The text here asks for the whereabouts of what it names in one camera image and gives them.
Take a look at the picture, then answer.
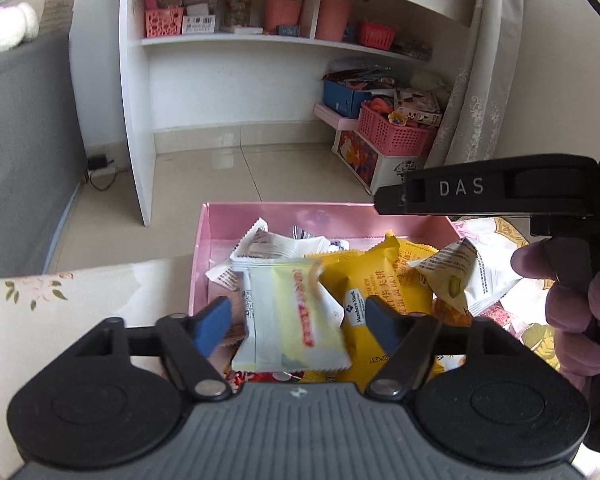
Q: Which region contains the orange white biscuit packet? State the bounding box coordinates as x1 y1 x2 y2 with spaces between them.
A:
432 300 473 328

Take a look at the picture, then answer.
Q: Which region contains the pink floor basket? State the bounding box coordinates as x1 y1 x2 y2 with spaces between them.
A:
358 101 438 157

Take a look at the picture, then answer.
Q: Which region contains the blue storage box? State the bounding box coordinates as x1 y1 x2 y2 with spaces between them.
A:
323 80 371 118

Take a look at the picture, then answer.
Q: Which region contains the lace curtain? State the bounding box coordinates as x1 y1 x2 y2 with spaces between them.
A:
425 0 526 166

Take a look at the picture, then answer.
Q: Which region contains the white patterned storage box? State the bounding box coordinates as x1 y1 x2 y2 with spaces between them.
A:
332 130 428 196

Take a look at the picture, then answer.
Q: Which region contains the pink white plush toy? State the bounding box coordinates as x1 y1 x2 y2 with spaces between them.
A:
0 2 40 58

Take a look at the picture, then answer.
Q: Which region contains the gold snack packet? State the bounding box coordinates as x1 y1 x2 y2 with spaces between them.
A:
224 292 249 347

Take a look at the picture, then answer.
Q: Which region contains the patterned cardboard box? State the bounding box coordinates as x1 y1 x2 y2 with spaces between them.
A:
395 87 442 126

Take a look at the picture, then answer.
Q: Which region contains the pale translucent snack packet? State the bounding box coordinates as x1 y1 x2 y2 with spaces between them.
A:
230 259 352 373

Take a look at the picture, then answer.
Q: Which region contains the white shelf desk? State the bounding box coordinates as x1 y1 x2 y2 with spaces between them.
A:
119 0 481 228

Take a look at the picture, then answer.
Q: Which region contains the colourful jar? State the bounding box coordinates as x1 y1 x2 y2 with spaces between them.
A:
222 0 253 28

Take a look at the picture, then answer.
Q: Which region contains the white small box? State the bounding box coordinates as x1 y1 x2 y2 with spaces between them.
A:
182 15 217 36

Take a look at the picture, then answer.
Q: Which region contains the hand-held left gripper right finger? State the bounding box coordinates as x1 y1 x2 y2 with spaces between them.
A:
364 294 531 402

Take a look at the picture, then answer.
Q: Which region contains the grey sofa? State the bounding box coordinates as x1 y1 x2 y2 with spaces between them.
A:
0 30 86 281

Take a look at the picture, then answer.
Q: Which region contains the white green snack packet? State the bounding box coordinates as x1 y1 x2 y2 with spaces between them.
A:
407 237 523 316

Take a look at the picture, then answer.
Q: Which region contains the dark patterned flat item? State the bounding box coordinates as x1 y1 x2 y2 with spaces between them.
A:
392 40 433 61

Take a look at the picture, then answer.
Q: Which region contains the floral blanket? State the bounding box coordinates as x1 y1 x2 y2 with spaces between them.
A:
0 215 586 476

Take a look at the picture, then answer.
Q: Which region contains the small red snack packet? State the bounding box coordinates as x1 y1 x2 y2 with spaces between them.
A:
227 369 301 387

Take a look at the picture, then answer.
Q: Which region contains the pink perforated basket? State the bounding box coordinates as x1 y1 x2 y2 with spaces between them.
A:
144 7 186 38

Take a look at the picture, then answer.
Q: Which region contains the pink cardboard box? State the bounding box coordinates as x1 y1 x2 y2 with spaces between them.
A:
187 202 481 376

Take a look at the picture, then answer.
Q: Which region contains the person's right hand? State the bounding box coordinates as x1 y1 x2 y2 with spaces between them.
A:
510 237 600 392

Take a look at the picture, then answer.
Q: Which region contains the pink snack packet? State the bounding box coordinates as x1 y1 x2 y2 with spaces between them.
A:
480 305 521 336

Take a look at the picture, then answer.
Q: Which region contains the orange pen cup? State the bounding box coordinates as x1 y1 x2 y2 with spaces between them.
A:
265 0 302 35

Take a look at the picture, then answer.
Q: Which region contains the white blue print snack packet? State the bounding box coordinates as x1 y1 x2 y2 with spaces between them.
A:
292 225 351 252

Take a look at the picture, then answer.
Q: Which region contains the pink tray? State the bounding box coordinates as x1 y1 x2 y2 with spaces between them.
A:
314 102 361 131

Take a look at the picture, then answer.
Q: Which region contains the red small basket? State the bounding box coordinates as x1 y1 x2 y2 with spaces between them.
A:
357 22 397 51

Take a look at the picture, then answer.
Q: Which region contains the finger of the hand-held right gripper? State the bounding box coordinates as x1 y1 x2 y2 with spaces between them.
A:
373 180 409 216

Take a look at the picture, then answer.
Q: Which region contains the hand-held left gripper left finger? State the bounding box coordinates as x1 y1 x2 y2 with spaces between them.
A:
72 295 232 402

